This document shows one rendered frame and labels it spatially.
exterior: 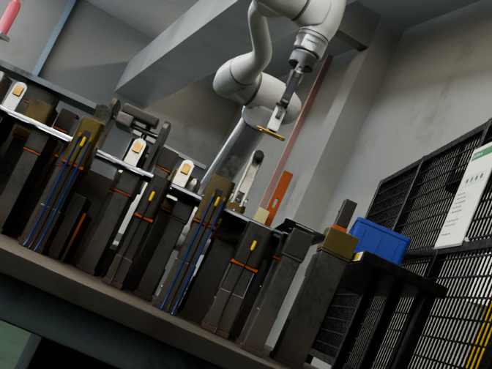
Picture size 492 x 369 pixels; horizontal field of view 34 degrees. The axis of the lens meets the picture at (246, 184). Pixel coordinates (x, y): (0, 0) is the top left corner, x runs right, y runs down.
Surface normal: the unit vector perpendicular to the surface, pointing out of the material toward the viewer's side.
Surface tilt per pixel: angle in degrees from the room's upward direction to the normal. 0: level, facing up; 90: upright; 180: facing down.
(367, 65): 90
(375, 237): 90
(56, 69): 90
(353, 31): 90
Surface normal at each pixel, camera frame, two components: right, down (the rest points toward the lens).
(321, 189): 0.33, -0.01
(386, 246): -0.04, -0.18
